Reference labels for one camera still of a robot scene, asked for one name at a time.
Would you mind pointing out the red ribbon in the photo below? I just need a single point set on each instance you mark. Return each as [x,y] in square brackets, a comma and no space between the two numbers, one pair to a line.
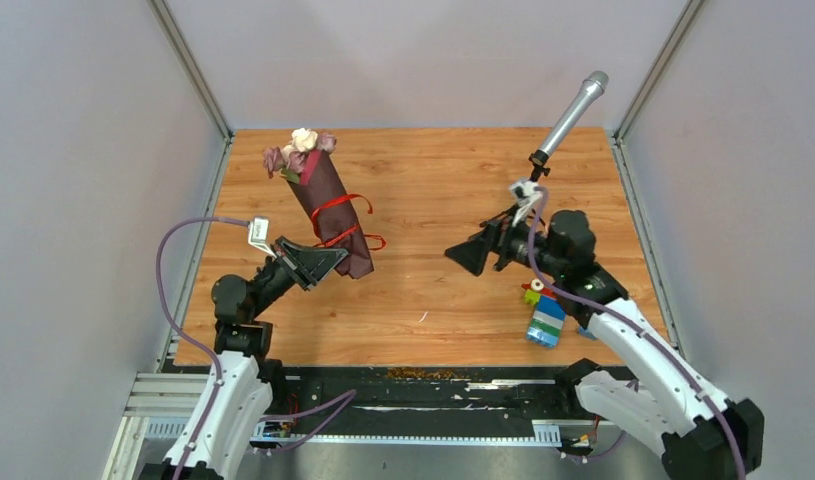
[336,220]

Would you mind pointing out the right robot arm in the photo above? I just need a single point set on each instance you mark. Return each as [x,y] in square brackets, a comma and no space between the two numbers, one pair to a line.
[696,429]

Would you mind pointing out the maroon flower bouquet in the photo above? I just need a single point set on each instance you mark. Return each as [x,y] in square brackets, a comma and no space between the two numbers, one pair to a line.
[306,164]

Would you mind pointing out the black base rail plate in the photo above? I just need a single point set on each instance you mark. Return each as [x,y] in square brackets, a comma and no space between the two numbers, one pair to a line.
[436,402]

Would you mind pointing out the blue triangular toy block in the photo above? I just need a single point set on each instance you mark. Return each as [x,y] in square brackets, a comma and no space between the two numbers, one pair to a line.
[585,333]

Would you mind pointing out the colourful toy block stack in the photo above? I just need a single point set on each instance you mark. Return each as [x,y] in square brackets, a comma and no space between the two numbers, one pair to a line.
[547,319]

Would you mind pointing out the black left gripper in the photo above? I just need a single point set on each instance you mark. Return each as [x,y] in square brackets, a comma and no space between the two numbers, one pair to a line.
[306,265]

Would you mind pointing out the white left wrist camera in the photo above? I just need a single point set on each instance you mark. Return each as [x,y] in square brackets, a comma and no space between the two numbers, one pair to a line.
[258,229]

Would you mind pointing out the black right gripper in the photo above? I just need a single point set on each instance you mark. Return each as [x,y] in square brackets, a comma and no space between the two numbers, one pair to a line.
[494,237]

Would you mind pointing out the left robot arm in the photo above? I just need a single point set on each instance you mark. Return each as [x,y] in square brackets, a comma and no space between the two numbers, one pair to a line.
[242,381]

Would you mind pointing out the black tripod stand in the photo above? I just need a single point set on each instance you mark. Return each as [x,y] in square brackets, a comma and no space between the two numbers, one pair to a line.
[538,159]

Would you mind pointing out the silver microphone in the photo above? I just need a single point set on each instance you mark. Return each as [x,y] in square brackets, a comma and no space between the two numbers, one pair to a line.
[591,89]

